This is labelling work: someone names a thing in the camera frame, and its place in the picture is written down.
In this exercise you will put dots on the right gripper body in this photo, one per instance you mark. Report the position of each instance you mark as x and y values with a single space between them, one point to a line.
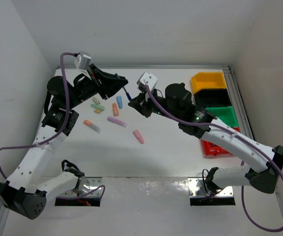
162 102

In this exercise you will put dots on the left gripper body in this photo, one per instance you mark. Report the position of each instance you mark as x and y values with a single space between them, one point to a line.
82 90

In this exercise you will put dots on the blue gel pen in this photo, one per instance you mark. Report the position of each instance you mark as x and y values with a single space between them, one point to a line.
127 94

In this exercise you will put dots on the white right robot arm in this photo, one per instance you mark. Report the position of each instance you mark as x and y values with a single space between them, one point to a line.
262 164

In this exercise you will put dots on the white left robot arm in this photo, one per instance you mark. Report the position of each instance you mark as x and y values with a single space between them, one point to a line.
22 192

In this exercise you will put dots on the blue highlighter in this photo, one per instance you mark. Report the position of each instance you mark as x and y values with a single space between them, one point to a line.
119 102

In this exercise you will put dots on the grey white eraser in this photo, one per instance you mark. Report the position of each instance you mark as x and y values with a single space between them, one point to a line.
95 100

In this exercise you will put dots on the green highlighter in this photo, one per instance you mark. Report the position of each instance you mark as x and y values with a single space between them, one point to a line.
96 106

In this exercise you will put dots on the orange translucent highlighter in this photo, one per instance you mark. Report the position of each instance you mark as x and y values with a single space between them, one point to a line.
115 110

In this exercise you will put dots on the yellow eraser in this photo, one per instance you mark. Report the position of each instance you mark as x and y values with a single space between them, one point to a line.
97 111

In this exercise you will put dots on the purple highlighter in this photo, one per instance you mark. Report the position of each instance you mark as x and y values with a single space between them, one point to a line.
117 121

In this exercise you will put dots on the black bin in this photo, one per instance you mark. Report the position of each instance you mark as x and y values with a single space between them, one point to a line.
212 98

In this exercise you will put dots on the yellow bin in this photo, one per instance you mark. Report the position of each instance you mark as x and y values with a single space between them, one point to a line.
208 80

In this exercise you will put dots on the orange capped clear highlighter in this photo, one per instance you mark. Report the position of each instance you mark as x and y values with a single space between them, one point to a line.
92 126

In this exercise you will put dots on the green bin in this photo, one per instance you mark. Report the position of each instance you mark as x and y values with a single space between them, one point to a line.
226 114

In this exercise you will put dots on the red bin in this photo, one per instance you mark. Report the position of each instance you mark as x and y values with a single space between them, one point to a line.
212 151

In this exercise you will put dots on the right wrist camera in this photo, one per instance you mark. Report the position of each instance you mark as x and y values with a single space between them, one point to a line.
147 81

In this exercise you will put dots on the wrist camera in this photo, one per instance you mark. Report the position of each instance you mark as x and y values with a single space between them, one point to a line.
82 62
147 81

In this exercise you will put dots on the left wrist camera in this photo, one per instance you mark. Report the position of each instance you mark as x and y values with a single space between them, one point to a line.
82 62

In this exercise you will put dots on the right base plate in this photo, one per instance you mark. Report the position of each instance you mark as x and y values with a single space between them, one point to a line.
197 190

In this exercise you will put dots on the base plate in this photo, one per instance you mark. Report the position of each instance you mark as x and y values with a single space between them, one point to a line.
197 190
88 188

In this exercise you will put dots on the left base plate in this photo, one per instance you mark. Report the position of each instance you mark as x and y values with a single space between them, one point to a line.
88 188

